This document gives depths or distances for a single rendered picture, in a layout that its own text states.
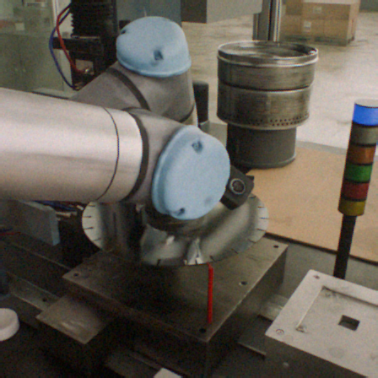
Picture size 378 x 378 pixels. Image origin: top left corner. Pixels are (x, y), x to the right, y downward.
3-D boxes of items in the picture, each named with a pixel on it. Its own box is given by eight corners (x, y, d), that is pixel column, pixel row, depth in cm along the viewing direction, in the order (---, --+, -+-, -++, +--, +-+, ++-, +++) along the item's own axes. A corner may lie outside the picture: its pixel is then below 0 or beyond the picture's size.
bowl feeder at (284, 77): (319, 153, 166) (332, 45, 149) (284, 185, 143) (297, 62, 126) (239, 137, 181) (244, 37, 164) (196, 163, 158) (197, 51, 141)
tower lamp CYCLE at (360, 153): (377, 157, 79) (380, 140, 78) (369, 166, 76) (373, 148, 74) (349, 151, 81) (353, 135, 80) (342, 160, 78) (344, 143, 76)
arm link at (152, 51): (92, 42, 50) (150, 0, 53) (116, 112, 59) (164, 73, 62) (143, 75, 47) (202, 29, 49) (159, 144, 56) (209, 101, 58)
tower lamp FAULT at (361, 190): (370, 191, 82) (373, 175, 81) (363, 202, 78) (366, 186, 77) (344, 186, 84) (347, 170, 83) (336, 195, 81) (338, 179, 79)
